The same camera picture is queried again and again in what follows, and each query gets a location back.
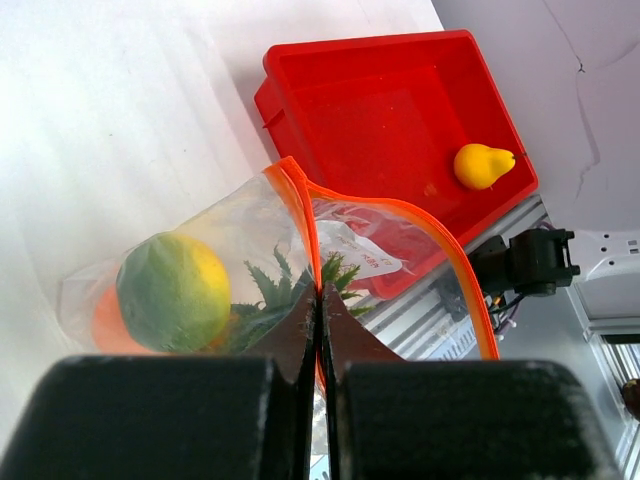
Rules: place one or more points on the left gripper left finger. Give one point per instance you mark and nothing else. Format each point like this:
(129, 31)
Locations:
(244, 416)

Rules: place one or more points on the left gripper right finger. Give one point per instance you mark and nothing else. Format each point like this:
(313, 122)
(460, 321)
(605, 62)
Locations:
(389, 418)

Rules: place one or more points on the toy pineapple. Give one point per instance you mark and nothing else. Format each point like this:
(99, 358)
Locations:
(248, 322)

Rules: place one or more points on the green toy lime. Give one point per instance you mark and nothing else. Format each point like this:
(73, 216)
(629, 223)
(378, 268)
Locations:
(174, 294)

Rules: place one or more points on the clear zip top bag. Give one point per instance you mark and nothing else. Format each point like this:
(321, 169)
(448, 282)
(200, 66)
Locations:
(395, 244)

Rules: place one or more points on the toy orange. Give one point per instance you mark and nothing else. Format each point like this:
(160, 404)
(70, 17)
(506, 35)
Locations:
(108, 330)

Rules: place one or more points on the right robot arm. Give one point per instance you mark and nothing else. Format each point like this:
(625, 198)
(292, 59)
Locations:
(539, 261)

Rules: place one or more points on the yellow toy lemon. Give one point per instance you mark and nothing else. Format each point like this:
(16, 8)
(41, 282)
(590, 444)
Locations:
(478, 166)

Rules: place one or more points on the red plastic tray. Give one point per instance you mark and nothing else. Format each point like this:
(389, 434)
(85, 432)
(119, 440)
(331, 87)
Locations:
(384, 117)

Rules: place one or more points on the white slotted cable duct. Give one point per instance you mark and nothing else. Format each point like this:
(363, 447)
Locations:
(455, 346)

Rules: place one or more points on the aluminium mounting rail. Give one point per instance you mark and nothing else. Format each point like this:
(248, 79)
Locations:
(591, 328)

